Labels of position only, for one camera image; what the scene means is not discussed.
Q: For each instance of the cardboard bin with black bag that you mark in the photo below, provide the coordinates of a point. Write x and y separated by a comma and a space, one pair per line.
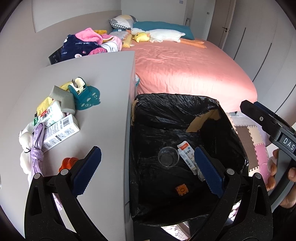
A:
161, 120

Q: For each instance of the white plastic packet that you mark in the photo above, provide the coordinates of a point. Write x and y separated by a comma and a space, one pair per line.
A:
53, 113

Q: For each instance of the white tube box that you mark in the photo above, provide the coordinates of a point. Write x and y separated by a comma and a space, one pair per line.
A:
187, 154

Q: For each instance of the white door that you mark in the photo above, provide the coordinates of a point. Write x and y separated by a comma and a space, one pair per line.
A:
225, 16

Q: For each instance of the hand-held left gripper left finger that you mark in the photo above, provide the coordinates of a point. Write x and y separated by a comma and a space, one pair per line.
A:
87, 171

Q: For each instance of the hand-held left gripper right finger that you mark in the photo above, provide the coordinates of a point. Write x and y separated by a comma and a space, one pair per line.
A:
208, 171

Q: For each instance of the grey foam corner guard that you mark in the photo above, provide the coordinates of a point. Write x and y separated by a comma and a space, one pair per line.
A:
66, 102

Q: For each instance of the navy printed blanket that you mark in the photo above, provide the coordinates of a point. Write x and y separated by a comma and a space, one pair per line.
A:
76, 47

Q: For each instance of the black socket panel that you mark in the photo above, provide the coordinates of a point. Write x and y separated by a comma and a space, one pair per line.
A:
55, 56

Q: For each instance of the white goose plush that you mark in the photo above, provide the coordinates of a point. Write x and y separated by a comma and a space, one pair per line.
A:
164, 34

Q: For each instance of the patchwork pillow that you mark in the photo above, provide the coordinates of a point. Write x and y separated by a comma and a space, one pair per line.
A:
121, 22

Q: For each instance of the white barcode box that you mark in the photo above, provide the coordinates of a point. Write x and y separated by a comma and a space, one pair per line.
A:
60, 132

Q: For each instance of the white wardrobe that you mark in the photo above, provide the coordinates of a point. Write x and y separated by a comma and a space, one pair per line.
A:
261, 34

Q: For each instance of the bed with pink sheet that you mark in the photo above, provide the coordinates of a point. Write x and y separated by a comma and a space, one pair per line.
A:
185, 69

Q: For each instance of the person's right hand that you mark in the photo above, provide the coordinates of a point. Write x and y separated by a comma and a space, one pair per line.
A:
271, 171

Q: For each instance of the pink and white garment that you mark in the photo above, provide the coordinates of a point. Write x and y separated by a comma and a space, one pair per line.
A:
111, 45

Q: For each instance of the pink fleece towel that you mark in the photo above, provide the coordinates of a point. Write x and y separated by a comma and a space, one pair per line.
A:
86, 34

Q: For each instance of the yellow knitted plush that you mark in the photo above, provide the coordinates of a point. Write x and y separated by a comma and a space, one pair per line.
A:
127, 41

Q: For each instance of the orange plastic toy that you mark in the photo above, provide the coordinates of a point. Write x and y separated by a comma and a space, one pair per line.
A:
68, 163

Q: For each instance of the lilac plastic bag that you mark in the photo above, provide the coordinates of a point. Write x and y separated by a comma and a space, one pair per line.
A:
38, 153

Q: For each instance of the person's right forearm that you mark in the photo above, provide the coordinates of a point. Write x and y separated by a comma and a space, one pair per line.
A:
285, 216

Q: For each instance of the clear plastic cup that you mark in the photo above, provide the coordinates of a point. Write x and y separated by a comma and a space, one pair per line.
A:
168, 157

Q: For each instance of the teal tape dispenser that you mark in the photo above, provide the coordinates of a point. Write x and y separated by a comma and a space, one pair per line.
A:
85, 99

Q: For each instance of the teal pillow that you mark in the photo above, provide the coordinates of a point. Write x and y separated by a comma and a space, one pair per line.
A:
166, 26

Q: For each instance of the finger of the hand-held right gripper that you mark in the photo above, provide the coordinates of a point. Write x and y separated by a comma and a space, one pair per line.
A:
259, 117

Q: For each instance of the yellow duck plush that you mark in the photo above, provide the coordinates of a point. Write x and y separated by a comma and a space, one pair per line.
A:
142, 37

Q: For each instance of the pastel foam floor mat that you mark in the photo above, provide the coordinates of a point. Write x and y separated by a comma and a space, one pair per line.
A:
253, 143

